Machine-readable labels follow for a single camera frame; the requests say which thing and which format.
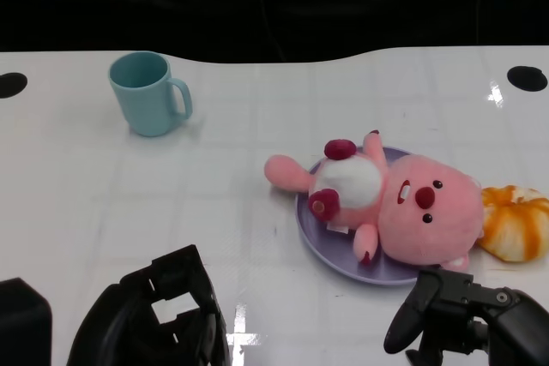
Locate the lilac plastic plate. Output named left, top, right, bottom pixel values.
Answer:
left=294, top=145, right=430, bottom=286

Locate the black table cable grommet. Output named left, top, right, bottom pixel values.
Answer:
left=506, top=65, right=549, bottom=93
left=0, top=72, right=29, bottom=99

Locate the teal plastic mug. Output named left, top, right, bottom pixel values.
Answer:
left=107, top=51, right=194, bottom=139

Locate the pink plush beaver doll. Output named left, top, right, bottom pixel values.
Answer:
left=263, top=129, right=486, bottom=273

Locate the orange striped bread bun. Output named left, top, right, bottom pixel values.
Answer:
left=475, top=184, right=549, bottom=263

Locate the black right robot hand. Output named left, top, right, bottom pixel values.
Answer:
left=383, top=269, right=549, bottom=366

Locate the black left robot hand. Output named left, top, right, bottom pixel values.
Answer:
left=66, top=244, right=232, bottom=366

